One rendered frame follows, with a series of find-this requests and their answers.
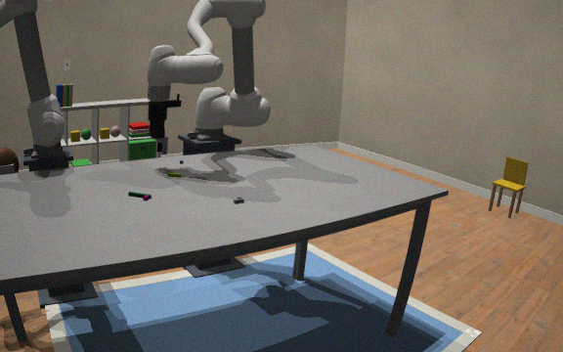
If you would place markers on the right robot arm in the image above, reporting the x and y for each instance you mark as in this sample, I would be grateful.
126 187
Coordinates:
44 113

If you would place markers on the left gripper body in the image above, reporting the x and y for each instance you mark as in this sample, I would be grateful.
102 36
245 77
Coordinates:
159 96

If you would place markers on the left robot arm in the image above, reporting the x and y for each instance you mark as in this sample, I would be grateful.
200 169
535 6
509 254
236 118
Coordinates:
245 107

